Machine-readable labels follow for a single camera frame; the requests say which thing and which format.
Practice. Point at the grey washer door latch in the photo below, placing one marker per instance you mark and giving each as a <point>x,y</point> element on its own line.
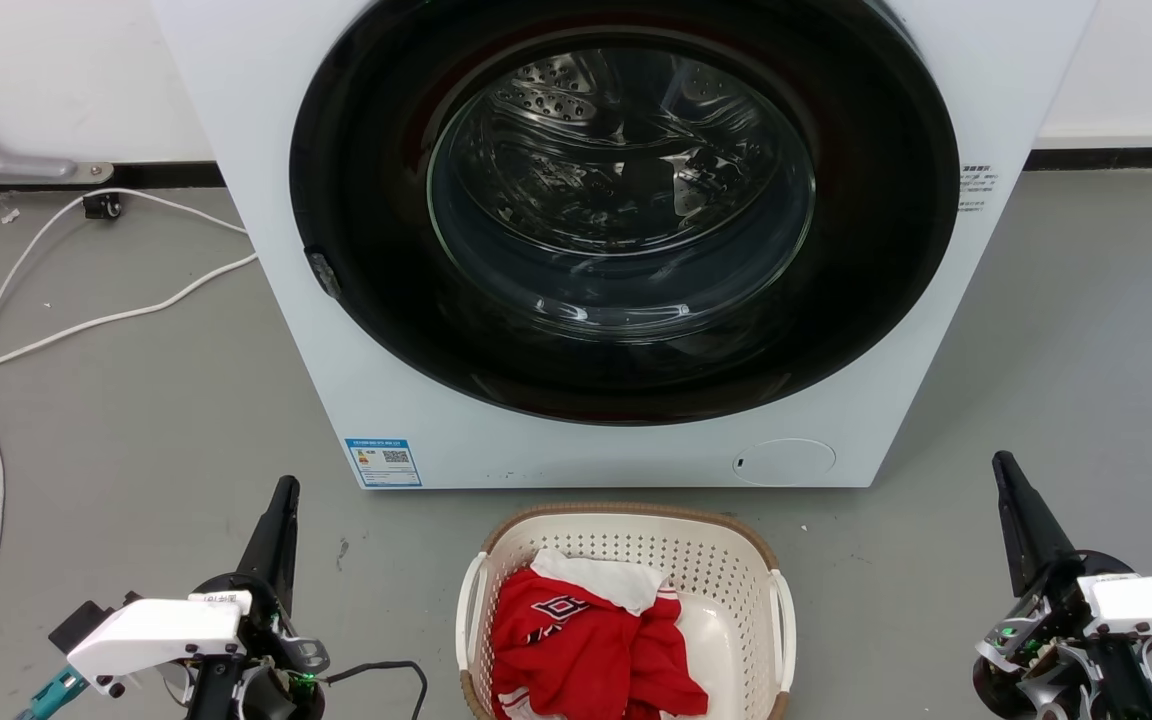
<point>323,272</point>

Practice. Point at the round white filter cover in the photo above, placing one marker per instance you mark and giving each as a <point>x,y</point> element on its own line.
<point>786,462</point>

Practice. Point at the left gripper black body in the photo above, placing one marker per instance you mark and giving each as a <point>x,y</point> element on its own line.
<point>261,690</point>

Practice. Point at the white cloth garment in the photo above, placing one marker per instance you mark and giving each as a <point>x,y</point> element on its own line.
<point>604,578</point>

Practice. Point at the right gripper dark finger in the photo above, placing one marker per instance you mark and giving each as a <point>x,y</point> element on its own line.
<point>1028,530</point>

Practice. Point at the red jersey garment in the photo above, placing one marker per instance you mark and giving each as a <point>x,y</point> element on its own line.
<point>586,655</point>

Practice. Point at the blue energy label sticker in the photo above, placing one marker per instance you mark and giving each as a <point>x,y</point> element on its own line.
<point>383,462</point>

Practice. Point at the white front-load washing machine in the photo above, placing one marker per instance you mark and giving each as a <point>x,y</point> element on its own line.
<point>236,110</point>

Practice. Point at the steel washer drum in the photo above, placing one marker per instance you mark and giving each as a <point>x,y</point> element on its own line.
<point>616,170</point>

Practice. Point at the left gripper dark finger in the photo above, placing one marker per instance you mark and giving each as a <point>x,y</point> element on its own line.
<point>278,545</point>

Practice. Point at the small text sticker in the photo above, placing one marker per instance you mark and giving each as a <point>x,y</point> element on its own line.
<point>976,188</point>

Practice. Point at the right white wrist camera housing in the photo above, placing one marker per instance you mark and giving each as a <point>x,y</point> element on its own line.
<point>1151,602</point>

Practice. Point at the cream perforated laundry basket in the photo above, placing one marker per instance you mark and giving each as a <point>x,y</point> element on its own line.
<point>721,562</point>

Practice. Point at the black round washer door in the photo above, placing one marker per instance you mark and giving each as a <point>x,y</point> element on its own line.
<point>366,200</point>

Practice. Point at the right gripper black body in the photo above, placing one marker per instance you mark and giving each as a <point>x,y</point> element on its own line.
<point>1056,650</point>

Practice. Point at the teal connector clip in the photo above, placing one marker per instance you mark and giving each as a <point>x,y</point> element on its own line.
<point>54,694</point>

